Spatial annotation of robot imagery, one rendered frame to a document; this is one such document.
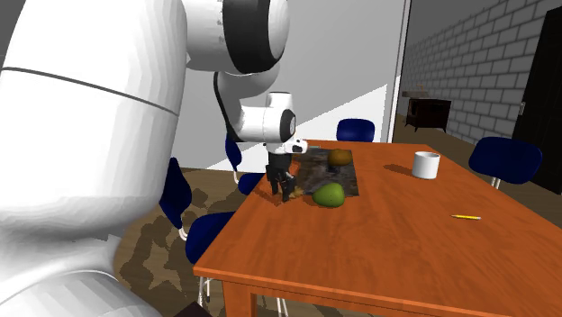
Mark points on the orange wooden table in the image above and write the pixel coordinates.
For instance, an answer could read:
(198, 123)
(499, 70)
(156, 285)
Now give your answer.
(395, 246)

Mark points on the green pear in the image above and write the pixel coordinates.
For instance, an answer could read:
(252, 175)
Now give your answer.
(329, 196)

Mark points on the white mug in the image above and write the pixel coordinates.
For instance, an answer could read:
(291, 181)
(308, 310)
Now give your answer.
(426, 166)

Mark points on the blue chair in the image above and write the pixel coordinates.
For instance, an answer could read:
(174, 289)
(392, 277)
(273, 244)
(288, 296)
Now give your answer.
(355, 130)
(505, 160)
(175, 195)
(232, 153)

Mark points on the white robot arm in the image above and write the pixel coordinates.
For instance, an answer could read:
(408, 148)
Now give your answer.
(79, 145)

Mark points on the dark mottled placemat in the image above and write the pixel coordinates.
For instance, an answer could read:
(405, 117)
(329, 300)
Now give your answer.
(322, 175)

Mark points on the yellow pencil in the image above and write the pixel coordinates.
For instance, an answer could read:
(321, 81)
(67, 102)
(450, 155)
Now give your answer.
(466, 217)

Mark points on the brown round fruit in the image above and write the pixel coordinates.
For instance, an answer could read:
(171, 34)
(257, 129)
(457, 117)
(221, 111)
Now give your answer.
(340, 157)

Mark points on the black door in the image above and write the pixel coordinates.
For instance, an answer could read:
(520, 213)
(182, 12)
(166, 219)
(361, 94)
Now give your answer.
(542, 109)

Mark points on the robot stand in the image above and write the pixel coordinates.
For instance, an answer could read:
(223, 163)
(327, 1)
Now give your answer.
(193, 311)

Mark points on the dark wooden cabinet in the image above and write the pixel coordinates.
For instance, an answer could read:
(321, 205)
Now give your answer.
(428, 113)

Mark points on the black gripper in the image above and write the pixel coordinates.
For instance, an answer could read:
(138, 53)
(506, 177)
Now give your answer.
(279, 166)

